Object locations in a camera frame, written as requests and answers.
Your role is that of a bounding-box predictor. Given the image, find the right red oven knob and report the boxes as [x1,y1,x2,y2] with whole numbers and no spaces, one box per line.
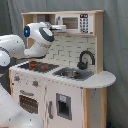
[32,81,38,87]

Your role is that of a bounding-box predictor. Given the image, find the grey ice dispenser panel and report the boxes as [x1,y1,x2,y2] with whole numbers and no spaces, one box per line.
[56,93,72,120]

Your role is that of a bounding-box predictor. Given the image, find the black toy faucet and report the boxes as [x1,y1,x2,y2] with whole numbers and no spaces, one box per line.
[77,50,95,70]

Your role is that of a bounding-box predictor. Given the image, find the grey range hood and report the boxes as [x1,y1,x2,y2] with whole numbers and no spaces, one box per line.
[26,14,56,35]

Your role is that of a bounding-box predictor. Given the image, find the black stovetop red burners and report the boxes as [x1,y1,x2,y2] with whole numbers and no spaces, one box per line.
[20,61,57,73]

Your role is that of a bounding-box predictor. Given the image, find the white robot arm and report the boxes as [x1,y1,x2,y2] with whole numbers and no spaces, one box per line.
[0,22,66,128]

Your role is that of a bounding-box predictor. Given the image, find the wooden toy kitchen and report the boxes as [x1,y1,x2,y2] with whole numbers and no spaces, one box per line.
[9,10,116,128]

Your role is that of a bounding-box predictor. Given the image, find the oven door with window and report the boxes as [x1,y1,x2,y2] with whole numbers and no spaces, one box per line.
[19,90,38,114]

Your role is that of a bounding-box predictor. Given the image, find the grey metal sink basin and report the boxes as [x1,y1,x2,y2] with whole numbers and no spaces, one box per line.
[53,67,93,81]

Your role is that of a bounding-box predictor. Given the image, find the grey cupboard door handle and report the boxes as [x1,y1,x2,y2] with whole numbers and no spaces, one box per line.
[48,101,53,119]

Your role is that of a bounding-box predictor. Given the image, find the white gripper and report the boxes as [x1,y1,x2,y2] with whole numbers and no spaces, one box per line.
[50,25,66,32]

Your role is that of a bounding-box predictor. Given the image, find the white toy microwave door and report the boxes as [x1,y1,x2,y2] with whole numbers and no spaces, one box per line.
[56,14,93,34]

